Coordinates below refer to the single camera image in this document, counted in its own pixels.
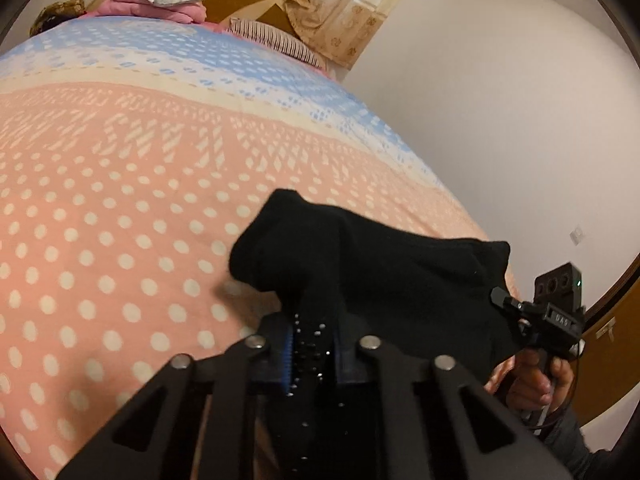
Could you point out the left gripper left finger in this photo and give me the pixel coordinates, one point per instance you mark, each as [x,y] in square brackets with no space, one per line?
[193,418]

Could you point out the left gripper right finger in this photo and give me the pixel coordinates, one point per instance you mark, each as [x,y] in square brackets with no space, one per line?
[412,418]

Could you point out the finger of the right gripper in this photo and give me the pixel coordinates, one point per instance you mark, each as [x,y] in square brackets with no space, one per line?
[506,304]

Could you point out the black pants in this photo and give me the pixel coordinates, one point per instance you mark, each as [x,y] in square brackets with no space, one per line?
[424,295]

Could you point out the dark jacket right forearm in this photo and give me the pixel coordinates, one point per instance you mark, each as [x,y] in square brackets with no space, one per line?
[566,442]

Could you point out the person's right hand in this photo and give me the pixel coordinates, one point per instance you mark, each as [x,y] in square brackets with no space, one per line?
[532,390]

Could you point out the brown wooden door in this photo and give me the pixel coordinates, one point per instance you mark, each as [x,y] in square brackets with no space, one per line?
[609,365]

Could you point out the polka dot bed cover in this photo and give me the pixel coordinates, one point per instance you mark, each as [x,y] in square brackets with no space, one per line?
[133,154]

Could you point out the striped pillow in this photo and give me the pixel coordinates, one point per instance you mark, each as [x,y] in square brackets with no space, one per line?
[277,40]

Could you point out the pink folded blanket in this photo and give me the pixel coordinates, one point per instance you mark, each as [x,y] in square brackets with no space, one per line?
[188,13]

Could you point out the white wall socket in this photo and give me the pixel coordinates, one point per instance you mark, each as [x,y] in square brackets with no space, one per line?
[577,236]

